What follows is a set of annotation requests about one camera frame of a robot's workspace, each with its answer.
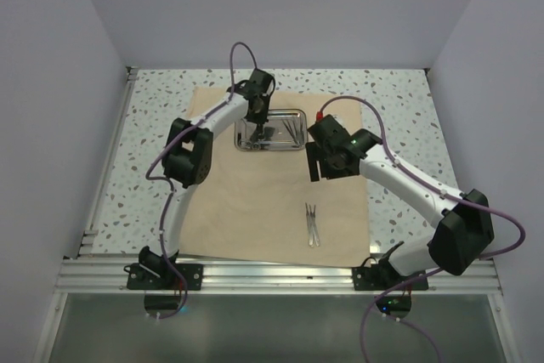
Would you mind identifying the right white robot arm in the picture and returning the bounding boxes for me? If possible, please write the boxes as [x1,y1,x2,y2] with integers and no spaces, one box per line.
[306,113,495,289]

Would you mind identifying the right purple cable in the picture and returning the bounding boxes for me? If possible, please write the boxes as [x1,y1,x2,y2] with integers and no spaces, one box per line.
[316,96,528,363]

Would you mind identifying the steel scissors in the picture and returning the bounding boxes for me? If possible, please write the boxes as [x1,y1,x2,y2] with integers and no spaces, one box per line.
[237,126,264,151]

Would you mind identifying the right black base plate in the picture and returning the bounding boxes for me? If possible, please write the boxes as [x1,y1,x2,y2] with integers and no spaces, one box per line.
[351,264,425,291]

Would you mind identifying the steel instrument tray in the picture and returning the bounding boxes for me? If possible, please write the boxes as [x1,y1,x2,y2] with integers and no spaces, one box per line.
[234,109,309,151]

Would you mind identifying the steel forceps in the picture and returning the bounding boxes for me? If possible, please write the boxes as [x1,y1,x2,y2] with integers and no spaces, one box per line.
[291,121,305,145]
[282,121,298,145]

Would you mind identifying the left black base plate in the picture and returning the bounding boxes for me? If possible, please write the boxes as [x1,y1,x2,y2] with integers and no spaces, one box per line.
[123,263,204,291]

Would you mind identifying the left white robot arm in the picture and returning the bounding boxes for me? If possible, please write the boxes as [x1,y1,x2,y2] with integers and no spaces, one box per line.
[139,68,275,289]

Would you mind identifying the aluminium rail frame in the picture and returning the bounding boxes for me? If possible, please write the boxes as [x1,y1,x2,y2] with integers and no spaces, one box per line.
[32,67,511,362]

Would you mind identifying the steel scalpel handle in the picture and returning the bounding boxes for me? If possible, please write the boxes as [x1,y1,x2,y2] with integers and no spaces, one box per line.
[305,202,314,248]
[309,204,319,247]

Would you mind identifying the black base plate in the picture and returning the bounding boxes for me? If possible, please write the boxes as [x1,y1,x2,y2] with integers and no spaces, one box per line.
[351,264,425,291]
[123,263,204,291]

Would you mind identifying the purple cable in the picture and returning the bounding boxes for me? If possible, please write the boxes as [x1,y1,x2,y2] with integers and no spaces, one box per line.
[316,96,528,363]
[144,42,261,320]

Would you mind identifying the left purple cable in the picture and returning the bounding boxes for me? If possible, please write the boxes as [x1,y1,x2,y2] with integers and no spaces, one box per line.
[144,42,261,320]

